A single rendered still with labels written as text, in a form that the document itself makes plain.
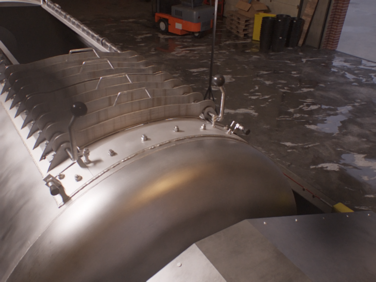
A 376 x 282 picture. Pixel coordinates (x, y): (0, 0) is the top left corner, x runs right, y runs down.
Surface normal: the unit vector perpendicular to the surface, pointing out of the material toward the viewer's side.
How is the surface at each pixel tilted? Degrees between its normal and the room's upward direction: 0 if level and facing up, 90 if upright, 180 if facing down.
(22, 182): 41
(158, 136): 1
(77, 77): 90
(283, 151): 0
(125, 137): 9
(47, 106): 90
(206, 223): 69
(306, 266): 21
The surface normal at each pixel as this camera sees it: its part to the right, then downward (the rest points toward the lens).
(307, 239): 0.34, -0.89
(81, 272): 0.29, 0.18
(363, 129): 0.04, -0.86
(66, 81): 0.55, 0.44
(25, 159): -0.47, -0.54
